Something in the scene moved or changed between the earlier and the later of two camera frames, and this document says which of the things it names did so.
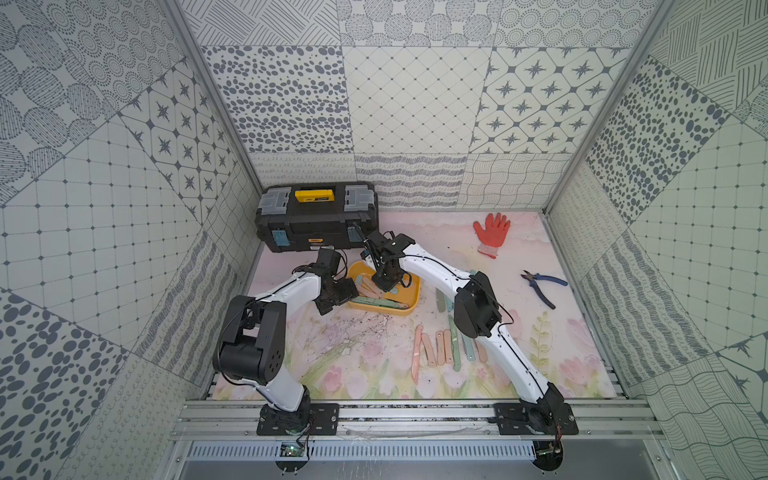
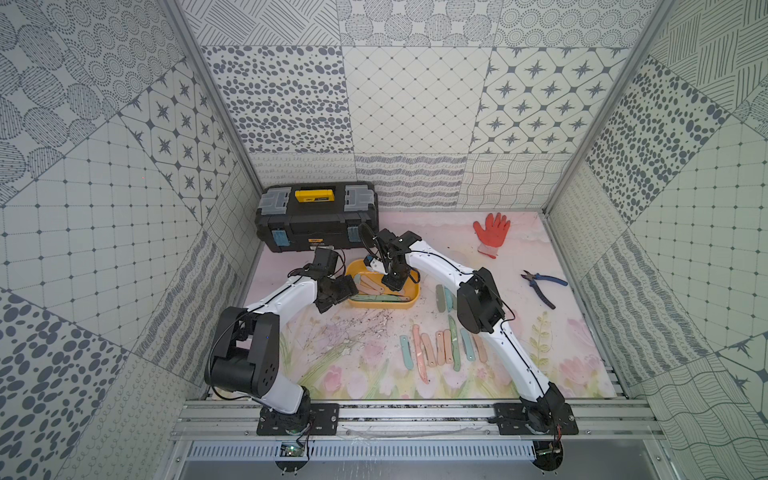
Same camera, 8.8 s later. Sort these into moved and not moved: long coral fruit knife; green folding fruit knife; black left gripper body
Moved: long coral fruit knife
Not moved: black left gripper body; green folding fruit knife
